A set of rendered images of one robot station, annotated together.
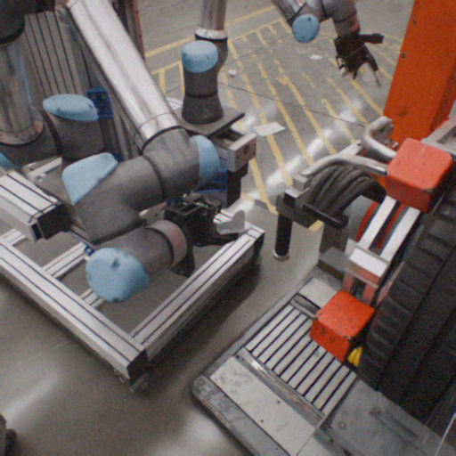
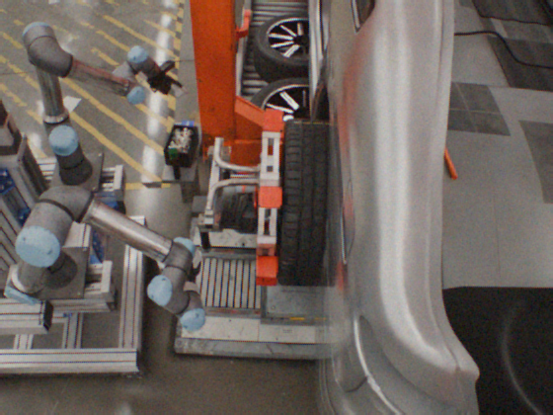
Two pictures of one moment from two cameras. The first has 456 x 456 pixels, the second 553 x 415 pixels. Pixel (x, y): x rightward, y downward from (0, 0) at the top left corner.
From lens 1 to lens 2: 105 cm
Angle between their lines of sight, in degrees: 32
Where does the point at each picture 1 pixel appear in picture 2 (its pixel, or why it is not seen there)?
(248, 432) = (226, 347)
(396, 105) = (206, 106)
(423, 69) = (215, 85)
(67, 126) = not seen: hidden behind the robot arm
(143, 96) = (152, 240)
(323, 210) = (231, 224)
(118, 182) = (175, 285)
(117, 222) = (185, 300)
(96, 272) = (189, 323)
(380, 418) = (288, 290)
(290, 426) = (245, 327)
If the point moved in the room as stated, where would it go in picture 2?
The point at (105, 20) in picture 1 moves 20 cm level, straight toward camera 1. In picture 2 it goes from (112, 215) to (166, 249)
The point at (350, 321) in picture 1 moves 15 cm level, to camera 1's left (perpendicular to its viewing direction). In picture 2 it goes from (272, 269) to (239, 293)
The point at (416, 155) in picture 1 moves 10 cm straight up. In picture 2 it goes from (268, 193) to (269, 173)
